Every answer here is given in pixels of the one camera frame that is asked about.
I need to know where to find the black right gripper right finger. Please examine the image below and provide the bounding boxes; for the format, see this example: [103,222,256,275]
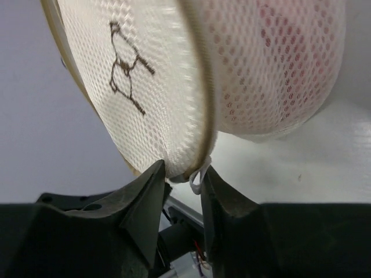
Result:
[201,168,370,277]

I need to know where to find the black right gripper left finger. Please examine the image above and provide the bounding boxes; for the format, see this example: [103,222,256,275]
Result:
[1,160,166,277]

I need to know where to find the tan-trimmed white laundry bag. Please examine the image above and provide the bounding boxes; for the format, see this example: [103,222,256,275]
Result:
[41,1,329,194]

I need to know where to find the pink bra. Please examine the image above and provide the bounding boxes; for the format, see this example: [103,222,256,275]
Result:
[204,1,345,133]

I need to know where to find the aluminium frame rail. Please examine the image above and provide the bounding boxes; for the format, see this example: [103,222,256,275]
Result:
[166,196,203,227]

